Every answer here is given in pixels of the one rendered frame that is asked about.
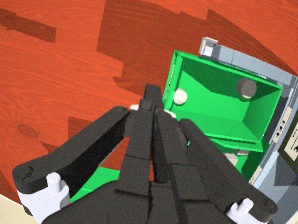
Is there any white round disc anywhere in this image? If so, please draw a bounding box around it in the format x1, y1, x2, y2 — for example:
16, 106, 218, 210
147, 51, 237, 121
173, 88, 187, 104

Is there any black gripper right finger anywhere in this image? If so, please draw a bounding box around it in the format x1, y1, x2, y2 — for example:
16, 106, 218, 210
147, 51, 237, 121
150, 85, 278, 224

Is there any grey metal shelf rack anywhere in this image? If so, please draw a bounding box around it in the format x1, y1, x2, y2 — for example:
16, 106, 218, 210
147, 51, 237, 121
199, 37, 298, 224

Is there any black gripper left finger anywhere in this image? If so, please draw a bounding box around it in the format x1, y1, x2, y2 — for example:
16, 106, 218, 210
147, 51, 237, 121
12, 83, 155, 224

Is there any olive green tool case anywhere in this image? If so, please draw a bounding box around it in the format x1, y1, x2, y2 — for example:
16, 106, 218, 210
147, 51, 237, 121
278, 108, 298, 176

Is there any green bin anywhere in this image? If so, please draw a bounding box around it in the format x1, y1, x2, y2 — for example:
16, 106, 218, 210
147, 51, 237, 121
163, 50, 283, 143
207, 135, 270, 181
70, 167, 120, 203

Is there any small beige block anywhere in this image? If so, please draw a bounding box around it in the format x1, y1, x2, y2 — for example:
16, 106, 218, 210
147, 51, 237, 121
224, 152, 238, 166

